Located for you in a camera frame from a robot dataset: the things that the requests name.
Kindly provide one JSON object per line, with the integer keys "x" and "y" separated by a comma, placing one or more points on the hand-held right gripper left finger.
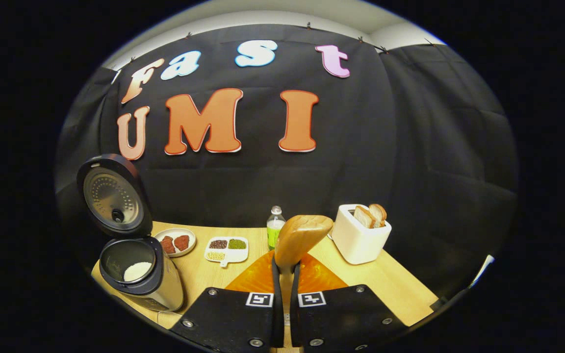
{"x": 277, "y": 304}

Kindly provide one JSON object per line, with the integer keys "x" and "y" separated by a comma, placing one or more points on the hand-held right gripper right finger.
{"x": 295, "y": 314}

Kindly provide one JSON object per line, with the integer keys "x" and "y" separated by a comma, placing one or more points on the wooden spoon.
{"x": 302, "y": 235}

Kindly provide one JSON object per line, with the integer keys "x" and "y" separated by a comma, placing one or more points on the black and silver rice cooker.
{"x": 145, "y": 274}

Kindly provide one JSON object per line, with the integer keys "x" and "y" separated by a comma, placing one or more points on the white rice heap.
{"x": 138, "y": 271}

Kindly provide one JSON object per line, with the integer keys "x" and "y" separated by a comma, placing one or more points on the green label drink bottle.
{"x": 275, "y": 230}

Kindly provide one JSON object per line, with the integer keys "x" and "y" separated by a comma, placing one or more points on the white divided bean dish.
{"x": 226, "y": 250}

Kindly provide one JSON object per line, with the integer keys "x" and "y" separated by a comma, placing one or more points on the white toaster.
{"x": 358, "y": 240}

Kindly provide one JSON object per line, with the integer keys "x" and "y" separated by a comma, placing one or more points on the red meat piece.
{"x": 182, "y": 241}
{"x": 167, "y": 244}

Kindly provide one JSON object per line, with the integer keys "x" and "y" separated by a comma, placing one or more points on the toasted bread slice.
{"x": 378, "y": 214}
{"x": 362, "y": 216}

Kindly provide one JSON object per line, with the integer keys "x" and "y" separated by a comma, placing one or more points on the round white plate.
{"x": 175, "y": 242}

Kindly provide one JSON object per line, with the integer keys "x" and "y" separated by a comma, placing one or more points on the black backdrop cloth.
{"x": 410, "y": 147}

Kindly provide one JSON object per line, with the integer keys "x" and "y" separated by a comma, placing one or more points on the black table bracket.
{"x": 438, "y": 303}

